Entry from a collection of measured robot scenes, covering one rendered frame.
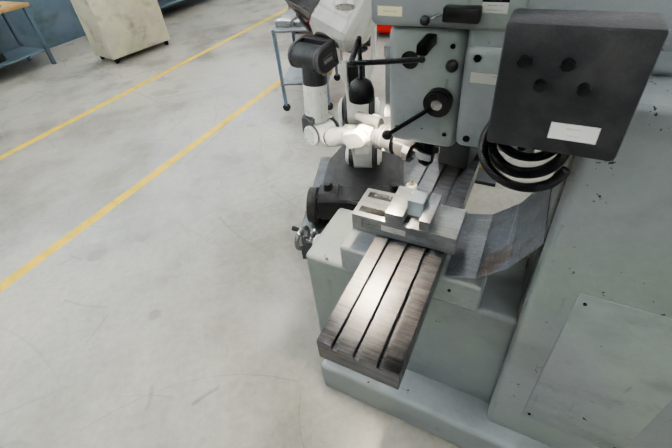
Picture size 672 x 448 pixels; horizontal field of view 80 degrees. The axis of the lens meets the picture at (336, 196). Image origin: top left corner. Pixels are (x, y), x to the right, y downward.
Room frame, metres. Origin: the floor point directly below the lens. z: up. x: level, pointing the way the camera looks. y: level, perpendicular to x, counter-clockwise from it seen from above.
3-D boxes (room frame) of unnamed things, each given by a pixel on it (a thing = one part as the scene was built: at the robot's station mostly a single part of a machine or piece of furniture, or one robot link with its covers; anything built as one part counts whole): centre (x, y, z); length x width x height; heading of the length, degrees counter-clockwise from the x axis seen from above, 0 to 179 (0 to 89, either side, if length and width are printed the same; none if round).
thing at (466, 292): (1.02, -0.29, 0.82); 0.50 x 0.35 x 0.12; 60
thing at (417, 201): (0.97, -0.26, 1.07); 0.06 x 0.05 x 0.06; 150
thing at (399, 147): (1.09, -0.23, 1.23); 0.13 x 0.12 x 0.10; 135
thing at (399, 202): (1.00, -0.21, 1.05); 0.15 x 0.06 x 0.04; 150
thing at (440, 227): (0.98, -0.23, 1.01); 0.35 x 0.15 x 0.11; 60
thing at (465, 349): (1.03, -0.27, 0.46); 0.81 x 0.32 x 0.60; 60
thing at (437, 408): (0.90, -0.51, 0.10); 1.20 x 0.60 x 0.20; 60
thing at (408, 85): (1.02, -0.30, 1.47); 0.21 x 0.19 x 0.32; 150
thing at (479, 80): (0.92, -0.46, 1.47); 0.24 x 0.19 x 0.26; 150
